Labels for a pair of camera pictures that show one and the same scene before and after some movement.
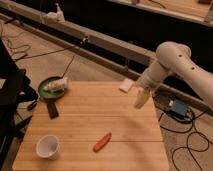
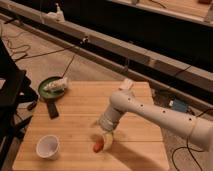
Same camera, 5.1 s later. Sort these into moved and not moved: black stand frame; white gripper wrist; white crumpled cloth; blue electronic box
Moved: white gripper wrist
Not moved: blue electronic box; white crumpled cloth; black stand frame
